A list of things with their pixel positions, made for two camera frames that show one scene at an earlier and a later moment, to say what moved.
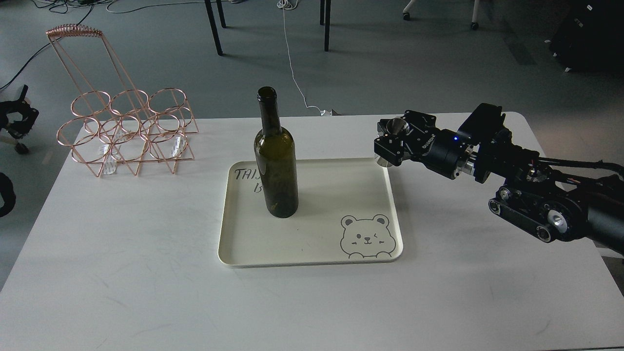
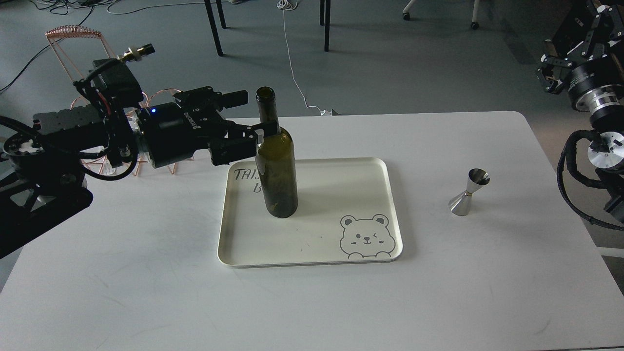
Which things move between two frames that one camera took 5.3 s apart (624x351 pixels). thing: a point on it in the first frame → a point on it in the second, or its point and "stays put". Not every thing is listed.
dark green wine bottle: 276,154 stays put
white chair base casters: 474,25 stays put
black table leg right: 328,8 stays put
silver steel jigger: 394,126 → 460,204
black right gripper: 439,149 → 593,29
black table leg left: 213,25 stays put
